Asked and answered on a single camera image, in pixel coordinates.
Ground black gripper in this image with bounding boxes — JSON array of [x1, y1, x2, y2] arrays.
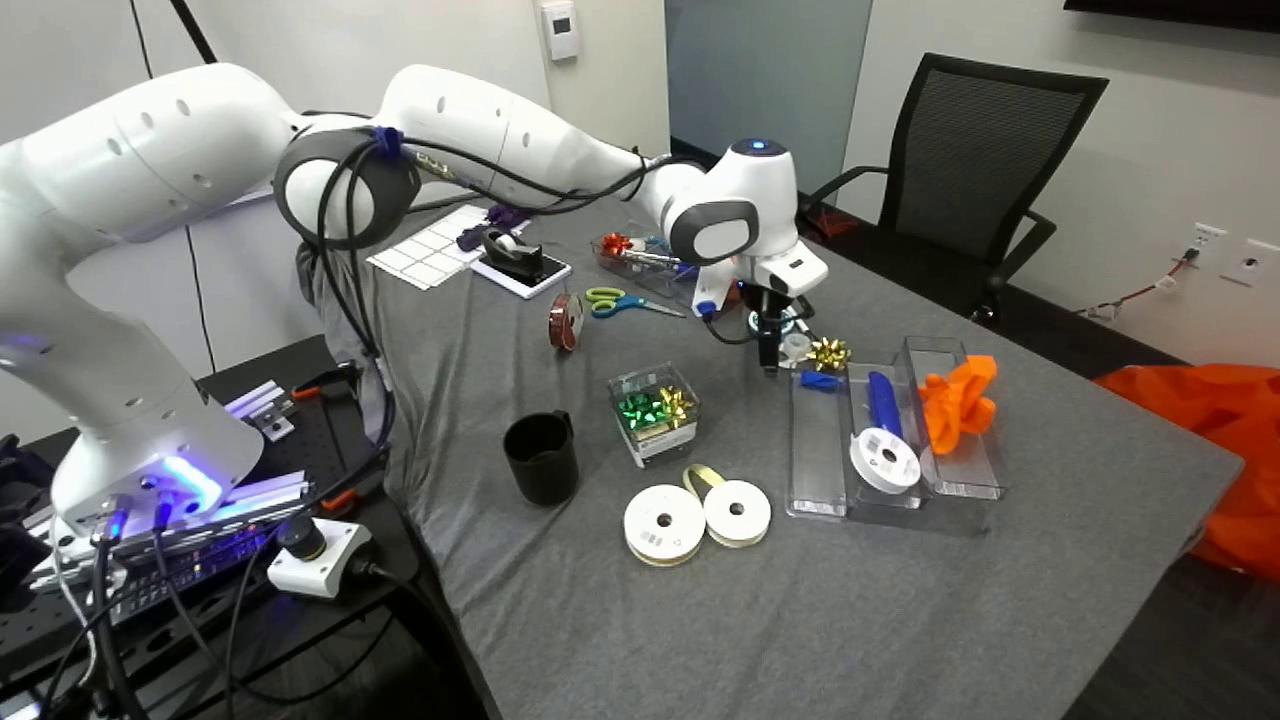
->
[[742, 274, 817, 374]]

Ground clear plastic container tray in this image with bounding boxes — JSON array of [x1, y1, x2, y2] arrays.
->
[[589, 218, 735, 323]]

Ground gold ribbon bow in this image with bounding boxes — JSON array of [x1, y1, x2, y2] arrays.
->
[[810, 337, 862, 374]]

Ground blue ribbon roll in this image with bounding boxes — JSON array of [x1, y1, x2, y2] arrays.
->
[[865, 366, 910, 435]]

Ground clear acrylic organizer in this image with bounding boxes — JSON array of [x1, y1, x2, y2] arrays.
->
[[782, 330, 1008, 540]]

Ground clear box of bows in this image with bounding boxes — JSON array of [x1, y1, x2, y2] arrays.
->
[[606, 362, 704, 473]]

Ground small white ribbon spool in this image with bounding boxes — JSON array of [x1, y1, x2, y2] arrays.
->
[[844, 424, 930, 500]]

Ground white spool with gold ribbon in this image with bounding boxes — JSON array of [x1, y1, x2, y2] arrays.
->
[[682, 459, 777, 551]]

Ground orange ribbon bow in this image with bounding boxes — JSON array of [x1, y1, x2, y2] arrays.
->
[[915, 352, 1004, 459]]

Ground white bordered black pad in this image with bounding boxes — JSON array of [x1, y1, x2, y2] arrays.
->
[[465, 243, 575, 305]]

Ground grey tablecloth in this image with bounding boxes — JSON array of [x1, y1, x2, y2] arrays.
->
[[294, 139, 1247, 720]]

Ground black mesh office chair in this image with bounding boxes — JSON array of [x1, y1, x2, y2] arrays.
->
[[797, 52, 1113, 323]]

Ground black mug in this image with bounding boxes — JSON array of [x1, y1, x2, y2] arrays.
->
[[501, 408, 586, 512]]

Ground black tape dispenser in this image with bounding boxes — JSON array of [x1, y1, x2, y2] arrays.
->
[[475, 222, 554, 286]]

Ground purple folded umbrella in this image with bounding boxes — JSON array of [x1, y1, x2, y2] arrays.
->
[[454, 197, 536, 258]]

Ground white label sheets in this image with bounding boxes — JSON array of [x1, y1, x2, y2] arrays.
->
[[366, 201, 501, 297]]

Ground orange cloth pile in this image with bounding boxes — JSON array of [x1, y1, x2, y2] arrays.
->
[[1091, 357, 1280, 585]]

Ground white box with black knob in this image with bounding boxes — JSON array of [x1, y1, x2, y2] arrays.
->
[[265, 512, 377, 600]]

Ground black robot cart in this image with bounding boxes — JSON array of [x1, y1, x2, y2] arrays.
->
[[0, 330, 483, 720]]

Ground green blue handled scissors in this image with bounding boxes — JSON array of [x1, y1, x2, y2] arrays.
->
[[580, 280, 694, 326]]

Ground thin wall cable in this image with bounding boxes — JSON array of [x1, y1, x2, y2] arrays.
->
[[1078, 250, 1205, 323]]

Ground white wall thermostat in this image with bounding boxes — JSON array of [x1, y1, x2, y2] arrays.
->
[[536, 0, 586, 66]]

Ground white wall outlet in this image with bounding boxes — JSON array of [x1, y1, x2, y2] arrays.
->
[[1184, 217, 1234, 262], [1216, 236, 1280, 290]]

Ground red handled tool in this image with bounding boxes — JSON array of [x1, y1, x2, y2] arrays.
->
[[284, 373, 366, 408]]

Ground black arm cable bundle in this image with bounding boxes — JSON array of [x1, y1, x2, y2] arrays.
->
[[294, 125, 753, 452]]

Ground black wall television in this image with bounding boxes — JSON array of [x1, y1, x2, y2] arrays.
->
[[1062, 0, 1280, 36]]

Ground silver metal bracket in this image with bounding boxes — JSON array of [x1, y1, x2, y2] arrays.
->
[[219, 374, 301, 445]]

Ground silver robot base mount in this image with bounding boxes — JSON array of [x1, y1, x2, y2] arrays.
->
[[26, 464, 315, 593]]

